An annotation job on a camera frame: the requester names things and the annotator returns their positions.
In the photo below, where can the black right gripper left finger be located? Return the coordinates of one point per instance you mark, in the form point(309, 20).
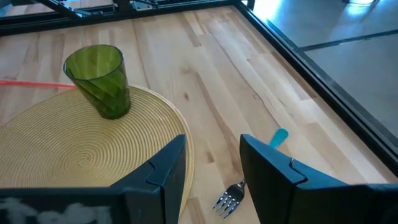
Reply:
point(161, 193)

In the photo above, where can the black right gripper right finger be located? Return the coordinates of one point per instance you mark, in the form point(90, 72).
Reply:
point(273, 193)

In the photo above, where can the green glass cup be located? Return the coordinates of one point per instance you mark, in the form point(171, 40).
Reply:
point(99, 81)

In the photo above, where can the red plastic straw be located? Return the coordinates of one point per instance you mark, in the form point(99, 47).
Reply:
point(31, 83)

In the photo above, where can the yellow round woven placemat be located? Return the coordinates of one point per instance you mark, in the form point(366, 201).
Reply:
point(62, 146)

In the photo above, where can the silver mounting plate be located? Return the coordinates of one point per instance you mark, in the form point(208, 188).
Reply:
point(141, 4)

